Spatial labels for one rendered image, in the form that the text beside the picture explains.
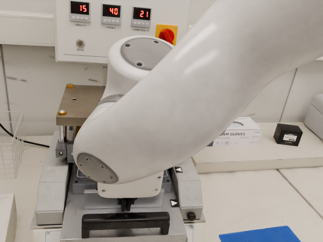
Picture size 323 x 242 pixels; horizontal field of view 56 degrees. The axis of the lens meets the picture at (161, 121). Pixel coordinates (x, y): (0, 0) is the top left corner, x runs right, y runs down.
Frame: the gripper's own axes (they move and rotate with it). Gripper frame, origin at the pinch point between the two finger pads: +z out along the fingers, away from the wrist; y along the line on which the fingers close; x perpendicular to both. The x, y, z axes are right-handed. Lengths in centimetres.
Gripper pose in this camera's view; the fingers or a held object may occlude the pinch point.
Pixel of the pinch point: (126, 198)
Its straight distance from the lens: 57.3
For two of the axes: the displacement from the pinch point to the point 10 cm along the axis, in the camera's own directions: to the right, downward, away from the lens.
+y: 9.8, 0.3, 1.9
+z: -1.6, 6.8, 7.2
